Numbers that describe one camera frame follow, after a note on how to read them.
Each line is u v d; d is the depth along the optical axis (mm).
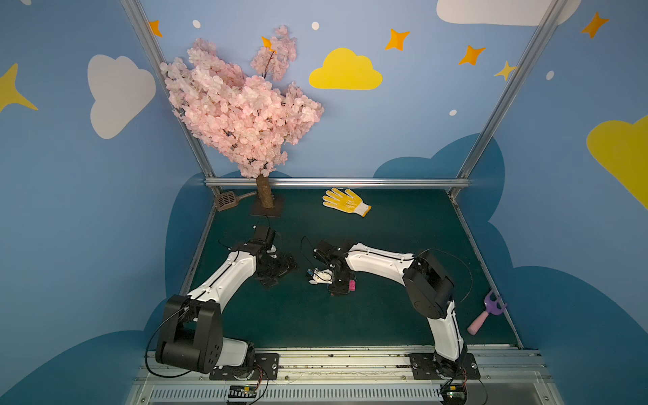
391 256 572
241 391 733
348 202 1188
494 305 861
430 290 514
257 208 1148
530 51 770
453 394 733
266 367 736
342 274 767
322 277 803
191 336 418
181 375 443
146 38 733
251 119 731
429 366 745
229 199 1151
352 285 839
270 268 734
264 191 1054
